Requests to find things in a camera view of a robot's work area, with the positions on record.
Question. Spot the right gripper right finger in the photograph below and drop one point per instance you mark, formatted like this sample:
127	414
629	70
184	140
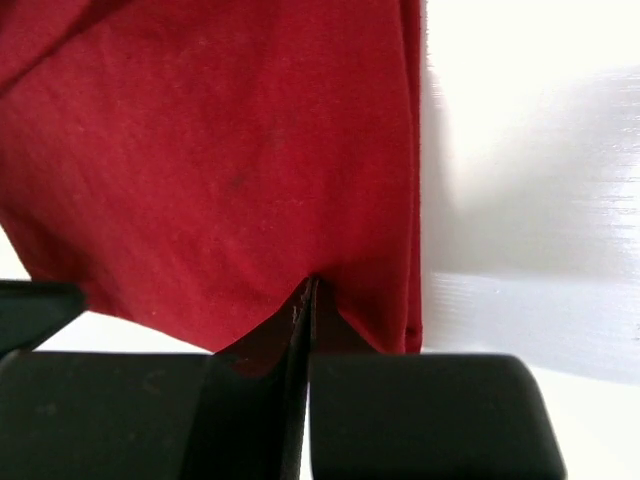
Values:
421	416

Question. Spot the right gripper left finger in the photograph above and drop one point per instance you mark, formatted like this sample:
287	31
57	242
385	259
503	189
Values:
235	414

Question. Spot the red t-shirt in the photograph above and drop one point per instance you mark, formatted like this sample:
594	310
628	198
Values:
189	163

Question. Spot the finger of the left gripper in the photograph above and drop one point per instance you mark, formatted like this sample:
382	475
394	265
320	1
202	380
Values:
32	312

